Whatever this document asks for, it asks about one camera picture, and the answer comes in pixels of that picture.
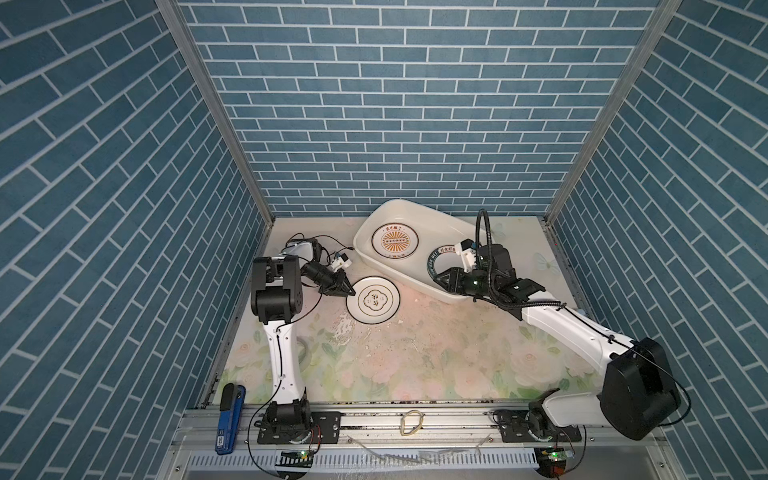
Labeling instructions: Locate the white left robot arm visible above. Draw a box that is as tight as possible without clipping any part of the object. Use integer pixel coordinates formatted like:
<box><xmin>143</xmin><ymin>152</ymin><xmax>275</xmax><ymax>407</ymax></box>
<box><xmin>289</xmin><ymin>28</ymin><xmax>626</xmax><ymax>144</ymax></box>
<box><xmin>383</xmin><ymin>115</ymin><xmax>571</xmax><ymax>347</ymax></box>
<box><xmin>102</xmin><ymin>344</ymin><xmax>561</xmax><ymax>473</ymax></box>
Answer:
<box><xmin>249</xmin><ymin>238</ymin><xmax>355</xmax><ymax>444</ymax></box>

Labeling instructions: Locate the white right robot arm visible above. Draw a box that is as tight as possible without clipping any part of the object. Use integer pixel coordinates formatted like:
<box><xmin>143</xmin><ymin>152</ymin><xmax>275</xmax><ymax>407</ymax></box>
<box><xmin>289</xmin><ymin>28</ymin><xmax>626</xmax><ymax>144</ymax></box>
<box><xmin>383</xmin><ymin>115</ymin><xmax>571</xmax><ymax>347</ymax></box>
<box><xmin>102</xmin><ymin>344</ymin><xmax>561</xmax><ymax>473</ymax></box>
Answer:
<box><xmin>427</xmin><ymin>239</ymin><xmax>690</xmax><ymax>441</ymax></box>

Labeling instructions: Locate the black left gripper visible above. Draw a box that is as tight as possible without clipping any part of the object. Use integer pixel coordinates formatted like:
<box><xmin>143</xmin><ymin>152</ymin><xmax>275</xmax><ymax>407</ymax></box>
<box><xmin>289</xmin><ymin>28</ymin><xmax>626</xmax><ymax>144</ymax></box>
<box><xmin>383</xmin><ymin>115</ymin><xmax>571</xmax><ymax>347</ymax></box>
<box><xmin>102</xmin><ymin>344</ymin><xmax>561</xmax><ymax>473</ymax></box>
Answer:
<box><xmin>298</xmin><ymin>265</ymin><xmax>355</xmax><ymax>295</ymax></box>

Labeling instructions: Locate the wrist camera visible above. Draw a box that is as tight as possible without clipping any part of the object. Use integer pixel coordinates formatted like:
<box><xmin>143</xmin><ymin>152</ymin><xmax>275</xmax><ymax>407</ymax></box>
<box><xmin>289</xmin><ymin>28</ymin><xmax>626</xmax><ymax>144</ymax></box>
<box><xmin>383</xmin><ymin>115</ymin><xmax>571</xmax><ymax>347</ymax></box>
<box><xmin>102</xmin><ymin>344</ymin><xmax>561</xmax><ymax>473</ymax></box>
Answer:
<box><xmin>328</xmin><ymin>252</ymin><xmax>352</xmax><ymax>272</ymax></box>
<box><xmin>454</xmin><ymin>239</ymin><xmax>478</xmax><ymax>273</ymax></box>

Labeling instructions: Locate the white clover plate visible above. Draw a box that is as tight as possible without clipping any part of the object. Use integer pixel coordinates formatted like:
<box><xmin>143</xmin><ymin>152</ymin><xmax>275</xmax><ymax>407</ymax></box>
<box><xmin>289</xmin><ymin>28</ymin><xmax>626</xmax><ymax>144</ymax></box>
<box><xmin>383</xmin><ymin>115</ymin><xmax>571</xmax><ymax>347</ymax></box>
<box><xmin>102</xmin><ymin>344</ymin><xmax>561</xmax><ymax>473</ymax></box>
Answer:
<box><xmin>346</xmin><ymin>276</ymin><xmax>401</xmax><ymax>325</ymax></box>

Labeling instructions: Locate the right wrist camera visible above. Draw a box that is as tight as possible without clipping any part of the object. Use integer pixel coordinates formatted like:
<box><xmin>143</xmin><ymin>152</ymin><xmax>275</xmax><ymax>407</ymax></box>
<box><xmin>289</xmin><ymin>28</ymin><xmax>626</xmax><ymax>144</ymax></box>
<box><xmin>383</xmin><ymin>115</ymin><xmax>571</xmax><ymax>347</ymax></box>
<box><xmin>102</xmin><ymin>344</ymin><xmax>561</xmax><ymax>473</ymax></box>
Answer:
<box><xmin>454</xmin><ymin>239</ymin><xmax>478</xmax><ymax>273</ymax></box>

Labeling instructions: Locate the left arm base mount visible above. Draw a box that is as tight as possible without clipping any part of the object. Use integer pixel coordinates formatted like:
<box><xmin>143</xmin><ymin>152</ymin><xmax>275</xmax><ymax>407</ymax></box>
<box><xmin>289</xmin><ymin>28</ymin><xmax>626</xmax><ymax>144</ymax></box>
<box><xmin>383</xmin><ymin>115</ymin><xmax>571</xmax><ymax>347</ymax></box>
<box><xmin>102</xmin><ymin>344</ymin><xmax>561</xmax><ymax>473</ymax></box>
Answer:
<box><xmin>257</xmin><ymin>411</ymin><xmax>342</xmax><ymax>445</ymax></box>

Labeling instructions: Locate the green rim plate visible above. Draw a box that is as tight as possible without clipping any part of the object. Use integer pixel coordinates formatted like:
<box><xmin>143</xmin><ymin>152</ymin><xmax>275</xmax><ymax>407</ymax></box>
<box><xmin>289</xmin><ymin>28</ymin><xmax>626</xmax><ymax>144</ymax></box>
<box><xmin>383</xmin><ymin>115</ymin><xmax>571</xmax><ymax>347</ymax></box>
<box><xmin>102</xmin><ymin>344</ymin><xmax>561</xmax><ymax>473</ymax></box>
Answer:
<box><xmin>426</xmin><ymin>245</ymin><xmax>463</xmax><ymax>281</ymax></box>

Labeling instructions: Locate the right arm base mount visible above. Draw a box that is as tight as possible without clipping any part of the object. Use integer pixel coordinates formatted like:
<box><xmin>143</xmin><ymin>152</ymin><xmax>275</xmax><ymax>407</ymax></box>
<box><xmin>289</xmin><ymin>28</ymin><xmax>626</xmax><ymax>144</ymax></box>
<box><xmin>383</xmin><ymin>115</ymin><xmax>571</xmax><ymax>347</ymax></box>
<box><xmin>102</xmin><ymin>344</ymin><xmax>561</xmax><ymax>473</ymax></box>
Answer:
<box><xmin>490</xmin><ymin>409</ymin><xmax>582</xmax><ymax>444</ymax></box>

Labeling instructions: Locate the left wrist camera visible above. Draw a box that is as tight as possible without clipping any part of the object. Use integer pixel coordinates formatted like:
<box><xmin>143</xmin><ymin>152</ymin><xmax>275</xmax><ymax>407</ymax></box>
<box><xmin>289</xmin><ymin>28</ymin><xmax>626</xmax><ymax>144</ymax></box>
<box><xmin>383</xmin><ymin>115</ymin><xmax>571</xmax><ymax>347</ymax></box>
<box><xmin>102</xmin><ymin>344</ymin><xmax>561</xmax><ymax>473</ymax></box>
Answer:
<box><xmin>328</xmin><ymin>252</ymin><xmax>352</xmax><ymax>272</ymax></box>

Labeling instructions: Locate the white plastic bin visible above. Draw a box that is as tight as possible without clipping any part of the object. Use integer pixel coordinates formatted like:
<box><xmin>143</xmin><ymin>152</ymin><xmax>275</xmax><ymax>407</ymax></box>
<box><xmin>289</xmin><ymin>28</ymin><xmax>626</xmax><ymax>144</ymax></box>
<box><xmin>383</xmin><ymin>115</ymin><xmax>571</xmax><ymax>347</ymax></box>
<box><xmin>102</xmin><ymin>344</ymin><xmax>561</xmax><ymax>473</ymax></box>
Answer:
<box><xmin>353</xmin><ymin>199</ymin><xmax>475</xmax><ymax>304</ymax></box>

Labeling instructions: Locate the beige rubber band loop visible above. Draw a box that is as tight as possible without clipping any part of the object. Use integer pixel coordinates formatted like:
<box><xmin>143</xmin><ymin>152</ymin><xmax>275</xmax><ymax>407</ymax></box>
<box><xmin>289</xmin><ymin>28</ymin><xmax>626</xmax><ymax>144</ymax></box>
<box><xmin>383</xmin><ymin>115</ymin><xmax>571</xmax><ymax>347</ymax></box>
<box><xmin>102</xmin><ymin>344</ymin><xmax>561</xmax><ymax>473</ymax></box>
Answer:
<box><xmin>399</xmin><ymin>409</ymin><xmax>425</xmax><ymax>437</ymax></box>

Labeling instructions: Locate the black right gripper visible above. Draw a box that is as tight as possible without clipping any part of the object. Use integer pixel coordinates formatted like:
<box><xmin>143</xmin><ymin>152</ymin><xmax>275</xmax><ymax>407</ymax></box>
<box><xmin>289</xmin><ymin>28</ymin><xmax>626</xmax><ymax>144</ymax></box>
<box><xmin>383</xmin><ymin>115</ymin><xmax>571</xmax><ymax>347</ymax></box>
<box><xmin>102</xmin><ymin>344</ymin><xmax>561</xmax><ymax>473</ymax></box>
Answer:
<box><xmin>432</xmin><ymin>265</ymin><xmax>497</xmax><ymax>299</ymax></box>

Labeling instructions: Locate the orange sunburst plate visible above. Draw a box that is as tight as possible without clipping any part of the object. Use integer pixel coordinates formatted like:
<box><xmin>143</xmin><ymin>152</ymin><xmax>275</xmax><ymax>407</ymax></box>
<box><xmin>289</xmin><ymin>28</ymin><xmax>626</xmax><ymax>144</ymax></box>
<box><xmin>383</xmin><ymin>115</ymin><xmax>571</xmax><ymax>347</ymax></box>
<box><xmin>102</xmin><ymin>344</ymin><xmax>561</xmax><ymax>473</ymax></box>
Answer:
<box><xmin>371</xmin><ymin>223</ymin><xmax>419</xmax><ymax>259</ymax></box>

